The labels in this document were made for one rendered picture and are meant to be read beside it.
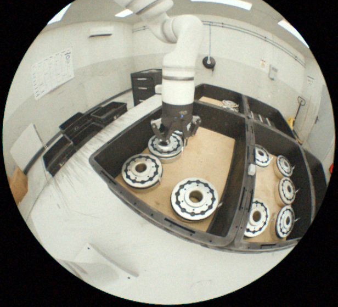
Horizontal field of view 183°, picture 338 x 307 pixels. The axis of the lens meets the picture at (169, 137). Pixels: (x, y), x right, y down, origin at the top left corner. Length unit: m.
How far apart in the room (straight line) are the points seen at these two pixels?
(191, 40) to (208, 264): 0.56
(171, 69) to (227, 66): 3.25
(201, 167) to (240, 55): 3.36
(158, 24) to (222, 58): 3.24
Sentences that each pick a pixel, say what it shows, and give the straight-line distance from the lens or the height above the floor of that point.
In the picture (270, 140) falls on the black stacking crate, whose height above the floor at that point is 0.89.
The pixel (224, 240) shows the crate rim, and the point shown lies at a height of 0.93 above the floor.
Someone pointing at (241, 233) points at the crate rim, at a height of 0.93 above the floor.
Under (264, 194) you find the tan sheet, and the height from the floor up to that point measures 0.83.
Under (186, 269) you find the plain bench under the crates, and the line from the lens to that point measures 0.41.
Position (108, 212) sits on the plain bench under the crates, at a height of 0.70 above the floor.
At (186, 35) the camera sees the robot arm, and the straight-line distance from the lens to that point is 0.22.
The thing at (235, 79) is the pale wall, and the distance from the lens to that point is 3.49.
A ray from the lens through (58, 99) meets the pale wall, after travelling 3.05.
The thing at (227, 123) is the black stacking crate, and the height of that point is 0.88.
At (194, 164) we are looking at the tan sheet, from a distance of 0.33.
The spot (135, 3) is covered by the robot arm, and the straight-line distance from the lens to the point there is 0.22.
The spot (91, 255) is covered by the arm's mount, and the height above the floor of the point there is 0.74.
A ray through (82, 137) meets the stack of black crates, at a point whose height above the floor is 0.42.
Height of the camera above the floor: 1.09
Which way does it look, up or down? 39 degrees down
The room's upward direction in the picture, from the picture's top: straight up
